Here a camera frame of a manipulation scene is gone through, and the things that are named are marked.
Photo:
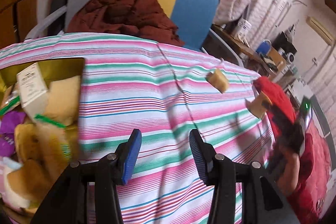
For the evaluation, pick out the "purple packet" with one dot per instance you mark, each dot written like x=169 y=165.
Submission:
x=8 y=124

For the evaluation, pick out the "blue folding chair back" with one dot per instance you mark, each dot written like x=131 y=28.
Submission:
x=264 y=47

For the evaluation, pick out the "gold metal tin box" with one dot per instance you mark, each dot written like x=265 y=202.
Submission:
x=52 y=70

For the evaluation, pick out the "white product box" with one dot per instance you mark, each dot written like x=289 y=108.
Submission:
x=242 y=29

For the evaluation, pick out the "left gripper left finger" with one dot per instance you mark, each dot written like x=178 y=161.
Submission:
x=127 y=154

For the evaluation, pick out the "beige printed carton box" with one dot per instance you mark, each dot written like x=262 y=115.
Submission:
x=33 y=91

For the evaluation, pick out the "striped pink green tablecloth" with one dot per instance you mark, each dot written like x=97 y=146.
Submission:
x=161 y=90

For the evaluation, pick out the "green noodle snack packet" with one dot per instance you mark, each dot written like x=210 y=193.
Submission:
x=48 y=143

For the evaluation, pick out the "person right hand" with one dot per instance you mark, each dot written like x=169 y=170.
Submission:
x=288 y=181

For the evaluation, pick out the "red knitted sweater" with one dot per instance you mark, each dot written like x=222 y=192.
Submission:
x=277 y=100

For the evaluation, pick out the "wooden side desk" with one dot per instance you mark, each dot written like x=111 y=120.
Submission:
x=253 y=57

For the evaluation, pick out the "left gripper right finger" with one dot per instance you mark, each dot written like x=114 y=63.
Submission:
x=204 y=158

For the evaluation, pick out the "tan sponge block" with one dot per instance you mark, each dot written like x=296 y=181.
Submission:
x=259 y=106
x=31 y=181
x=63 y=103

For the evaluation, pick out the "wall air conditioner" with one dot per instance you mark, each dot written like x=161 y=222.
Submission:
x=321 y=30

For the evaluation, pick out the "dark red puffer jacket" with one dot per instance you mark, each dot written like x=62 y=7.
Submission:
x=140 y=18

